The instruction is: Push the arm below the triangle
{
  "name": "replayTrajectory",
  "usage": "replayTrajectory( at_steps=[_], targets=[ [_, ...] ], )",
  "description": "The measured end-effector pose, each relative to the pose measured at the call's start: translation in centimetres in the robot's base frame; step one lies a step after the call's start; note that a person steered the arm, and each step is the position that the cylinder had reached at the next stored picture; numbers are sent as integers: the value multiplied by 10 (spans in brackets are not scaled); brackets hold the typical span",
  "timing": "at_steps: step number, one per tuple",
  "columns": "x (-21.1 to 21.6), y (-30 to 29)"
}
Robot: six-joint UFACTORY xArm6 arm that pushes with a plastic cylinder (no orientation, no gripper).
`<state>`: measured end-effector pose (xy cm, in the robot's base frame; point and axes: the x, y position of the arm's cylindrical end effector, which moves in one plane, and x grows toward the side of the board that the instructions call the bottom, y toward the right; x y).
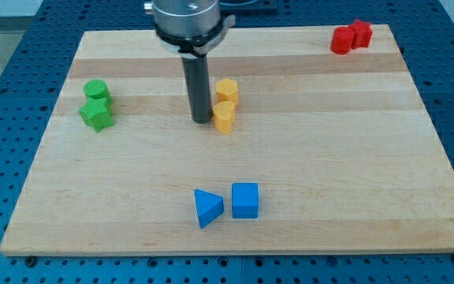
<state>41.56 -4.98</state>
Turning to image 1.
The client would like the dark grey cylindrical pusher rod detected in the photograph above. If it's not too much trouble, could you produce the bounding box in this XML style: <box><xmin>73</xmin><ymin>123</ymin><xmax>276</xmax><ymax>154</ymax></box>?
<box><xmin>182</xmin><ymin>57</ymin><xmax>212</xmax><ymax>124</ymax></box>

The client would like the blue triangle block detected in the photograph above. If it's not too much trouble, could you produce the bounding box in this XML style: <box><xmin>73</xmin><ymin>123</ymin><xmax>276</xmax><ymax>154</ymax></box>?
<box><xmin>194</xmin><ymin>189</ymin><xmax>224</xmax><ymax>229</ymax></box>

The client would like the yellow hexagon block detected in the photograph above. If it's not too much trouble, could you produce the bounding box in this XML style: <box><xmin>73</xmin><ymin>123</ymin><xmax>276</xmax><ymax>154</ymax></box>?
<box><xmin>215</xmin><ymin>78</ymin><xmax>239</xmax><ymax>107</ymax></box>

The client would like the yellow heart block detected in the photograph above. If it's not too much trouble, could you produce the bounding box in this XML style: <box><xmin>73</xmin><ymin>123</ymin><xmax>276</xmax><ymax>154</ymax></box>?
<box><xmin>213</xmin><ymin>101</ymin><xmax>235</xmax><ymax>134</ymax></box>

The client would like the green cylinder block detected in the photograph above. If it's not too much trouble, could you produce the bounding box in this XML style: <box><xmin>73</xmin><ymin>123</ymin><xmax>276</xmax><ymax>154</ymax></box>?
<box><xmin>83</xmin><ymin>79</ymin><xmax>113</xmax><ymax>104</ymax></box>

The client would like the green star block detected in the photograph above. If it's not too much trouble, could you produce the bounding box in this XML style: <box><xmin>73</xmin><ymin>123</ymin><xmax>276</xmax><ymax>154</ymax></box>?
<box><xmin>78</xmin><ymin>98</ymin><xmax>114</xmax><ymax>133</ymax></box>

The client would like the blue cube block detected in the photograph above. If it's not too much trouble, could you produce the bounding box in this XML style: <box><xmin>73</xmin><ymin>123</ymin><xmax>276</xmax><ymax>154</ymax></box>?
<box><xmin>231</xmin><ymin>183</ymin><xmax>259</xmax><ymax>219</ymax></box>

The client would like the wooden board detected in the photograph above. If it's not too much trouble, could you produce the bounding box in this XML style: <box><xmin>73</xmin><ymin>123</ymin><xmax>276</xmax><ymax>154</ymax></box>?
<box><xmin>0</xmin><ymin>24</ymin><xmax>454</xmax><ymax>256</ymax></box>

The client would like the red cylinder block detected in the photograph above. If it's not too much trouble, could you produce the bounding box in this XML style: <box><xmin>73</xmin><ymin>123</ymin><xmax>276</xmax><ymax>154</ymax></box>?
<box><xmin>330</xmin><ymin>26</ymin><xmax>355</xmax><ymax>54</ymax></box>

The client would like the red star block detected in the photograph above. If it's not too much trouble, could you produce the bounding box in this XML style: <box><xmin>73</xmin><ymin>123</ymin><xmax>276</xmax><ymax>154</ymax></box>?
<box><xmin>348</xmin><ymin>19</ymin><xmax>373</xmax><ymax>49</ymax></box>

